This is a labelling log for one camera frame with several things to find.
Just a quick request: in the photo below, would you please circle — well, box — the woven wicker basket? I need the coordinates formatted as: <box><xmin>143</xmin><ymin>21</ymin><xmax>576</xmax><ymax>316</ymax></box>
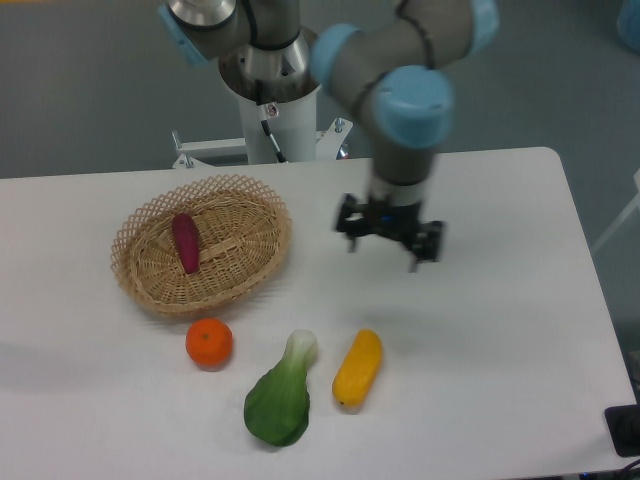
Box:
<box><xmin>111</xmin><ymin>174</ymin><xmax>292</xmax><ymax>318</ymax></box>

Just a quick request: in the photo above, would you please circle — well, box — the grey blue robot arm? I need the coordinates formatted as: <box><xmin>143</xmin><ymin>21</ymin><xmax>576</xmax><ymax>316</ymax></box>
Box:
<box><xmin>158</xmin><ymin>1</ymin><xmax>499</xmax><ymax>263</ymax></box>

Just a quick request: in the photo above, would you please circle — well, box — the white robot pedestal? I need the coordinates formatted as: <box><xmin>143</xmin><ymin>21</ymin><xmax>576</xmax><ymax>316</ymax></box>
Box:
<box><xmin>218</xmin><ymin>27</ymin><xmax>332</xmax><ymax>165</ymax></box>

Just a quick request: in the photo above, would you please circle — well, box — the black device at edge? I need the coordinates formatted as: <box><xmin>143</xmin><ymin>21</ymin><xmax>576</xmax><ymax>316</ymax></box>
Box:
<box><xmin>604</xmin><ymin>404</ymin><xmax>639</xmax><ymax>458</ymax></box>

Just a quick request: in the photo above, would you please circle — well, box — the white metal base frame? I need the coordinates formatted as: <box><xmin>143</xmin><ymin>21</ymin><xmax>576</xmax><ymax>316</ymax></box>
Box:
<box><xmin>171</xmin><ymin>117</ymin><xmax>354</xmax><ymax>169</ymax></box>

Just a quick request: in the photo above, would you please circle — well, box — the black white cable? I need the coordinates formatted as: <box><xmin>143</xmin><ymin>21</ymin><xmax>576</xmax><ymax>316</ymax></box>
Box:
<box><xmin>254</xmin><ymin>79</ymin><xmax>290</xmax><ymax>164</ymax></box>

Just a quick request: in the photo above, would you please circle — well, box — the orange mandarin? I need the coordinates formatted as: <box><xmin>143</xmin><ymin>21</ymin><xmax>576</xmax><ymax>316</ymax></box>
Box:
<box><xmin>185</xmin><ymin>318</ymin><xmax>234</xmax><ymax>369</ymax></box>

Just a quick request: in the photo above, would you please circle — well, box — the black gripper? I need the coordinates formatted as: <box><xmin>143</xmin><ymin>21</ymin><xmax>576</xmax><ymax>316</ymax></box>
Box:
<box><xmin>335</xmin><ymin>194</ymin><xmax>445</xmax><ymax>273</ymax></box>

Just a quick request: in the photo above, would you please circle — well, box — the purple sweet potato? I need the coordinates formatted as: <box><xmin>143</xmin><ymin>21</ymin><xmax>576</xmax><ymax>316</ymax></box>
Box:
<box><xmin>171</xmin><ymin>213</ymin><xmax>200</xmax><ymax>274</ymax></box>

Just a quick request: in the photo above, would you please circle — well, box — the green bok choy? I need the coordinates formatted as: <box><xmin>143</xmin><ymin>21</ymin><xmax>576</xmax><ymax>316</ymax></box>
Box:
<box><xmin>243</xmin><ymin>329</ymin><xmax>318</xmax><ymax>447</ymax></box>

